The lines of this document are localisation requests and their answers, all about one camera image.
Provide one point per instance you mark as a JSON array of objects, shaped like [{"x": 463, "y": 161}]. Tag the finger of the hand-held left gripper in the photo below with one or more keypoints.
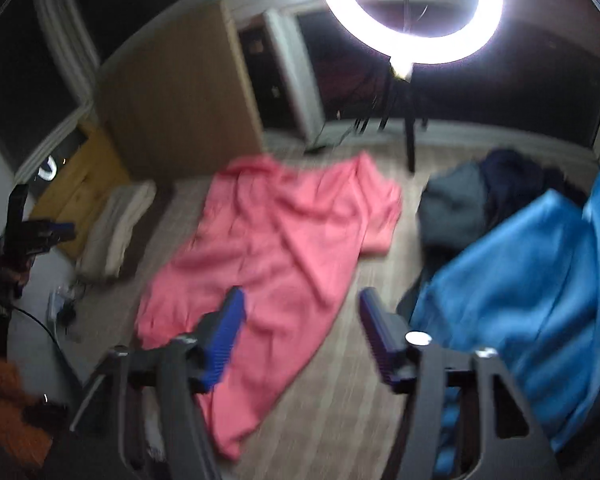
[
  {"x": 52, "y": 241},
  {"x": 60, "y": 228}
]

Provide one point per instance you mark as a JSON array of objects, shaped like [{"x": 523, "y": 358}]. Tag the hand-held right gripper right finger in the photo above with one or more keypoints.
[{"x": 375, "y": 335}]

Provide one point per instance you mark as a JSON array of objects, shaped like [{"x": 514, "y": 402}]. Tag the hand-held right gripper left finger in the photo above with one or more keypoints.
[{"x": 225, "y": 335}]

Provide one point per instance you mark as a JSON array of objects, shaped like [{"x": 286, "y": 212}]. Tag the pink dress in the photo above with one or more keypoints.
[{"x": 280, "y": 240}]

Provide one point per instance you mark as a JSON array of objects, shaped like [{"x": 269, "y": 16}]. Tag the cream knit sweater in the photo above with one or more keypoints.
[{"x": 110, "y": 230}]

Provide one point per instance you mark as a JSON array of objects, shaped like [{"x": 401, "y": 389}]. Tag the white power strip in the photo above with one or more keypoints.
[{"x": 60, "y": 305}]

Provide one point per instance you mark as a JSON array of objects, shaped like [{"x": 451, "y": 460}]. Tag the plaid blanket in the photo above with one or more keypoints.
[{"x": 380, "y": 270}]

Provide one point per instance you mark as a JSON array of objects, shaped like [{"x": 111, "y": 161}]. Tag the brown fleece garment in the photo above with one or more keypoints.
[{"x": 145, "y": 240}]

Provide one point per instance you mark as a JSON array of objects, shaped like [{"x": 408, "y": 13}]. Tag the blue garment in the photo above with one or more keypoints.
[{"x": 520, "y": 280}]

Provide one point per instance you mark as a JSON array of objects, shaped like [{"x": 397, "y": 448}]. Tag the orange cloth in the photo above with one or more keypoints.
[{"x": 5, "y": 400}]

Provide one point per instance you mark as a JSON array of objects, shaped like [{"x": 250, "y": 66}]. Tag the light wooden wardrobe panel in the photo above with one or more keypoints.
[{"x": 180, "y": 100}]

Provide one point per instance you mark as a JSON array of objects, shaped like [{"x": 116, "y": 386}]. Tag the black tripod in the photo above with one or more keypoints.
[{"x": 411, "y": 150}]

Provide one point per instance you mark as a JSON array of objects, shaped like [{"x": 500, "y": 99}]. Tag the navy garment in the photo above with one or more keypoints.
[{"x": 510, "y": 175}]

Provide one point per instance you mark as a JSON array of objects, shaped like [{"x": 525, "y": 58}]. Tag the white window frame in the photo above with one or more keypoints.
[{"x": 295, "y": 75}]

